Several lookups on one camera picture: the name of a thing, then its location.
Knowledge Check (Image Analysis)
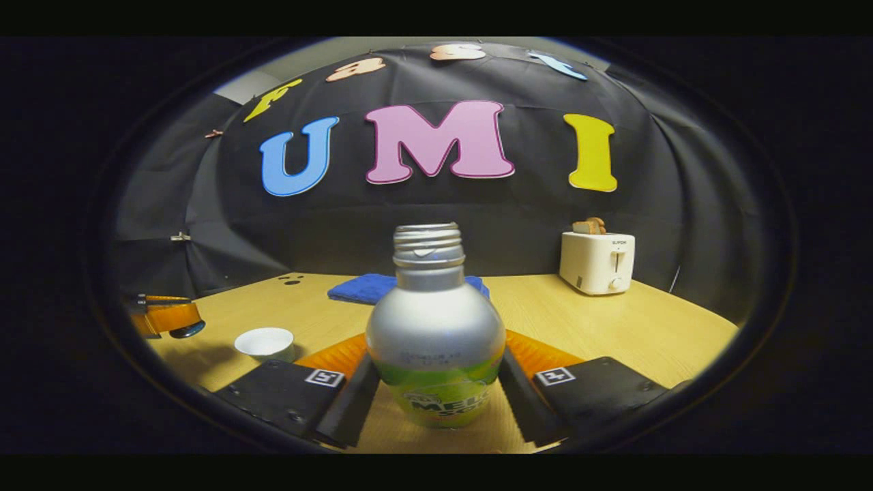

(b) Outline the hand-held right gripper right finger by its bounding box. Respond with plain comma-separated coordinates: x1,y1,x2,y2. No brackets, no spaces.
498,329,672,449

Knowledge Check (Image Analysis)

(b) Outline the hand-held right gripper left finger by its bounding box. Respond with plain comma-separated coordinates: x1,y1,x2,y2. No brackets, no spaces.
205,333,381,449

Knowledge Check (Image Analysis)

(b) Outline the white teacup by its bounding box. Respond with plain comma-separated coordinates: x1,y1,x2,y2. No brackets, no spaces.
234,327,296,363

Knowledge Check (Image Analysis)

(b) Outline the silver green water bottle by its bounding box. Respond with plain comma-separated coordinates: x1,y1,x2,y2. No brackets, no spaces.
366,223,507,430

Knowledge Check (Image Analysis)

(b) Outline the blue folded towel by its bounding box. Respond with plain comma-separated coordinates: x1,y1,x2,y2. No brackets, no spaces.
327,273,490,306

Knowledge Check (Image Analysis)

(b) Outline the white toaster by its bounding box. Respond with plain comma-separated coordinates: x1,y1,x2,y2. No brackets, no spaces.
559,231,636,296

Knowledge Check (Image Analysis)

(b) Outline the black backdrop cloth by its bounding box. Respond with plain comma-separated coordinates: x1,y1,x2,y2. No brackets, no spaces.
113,44,758,321

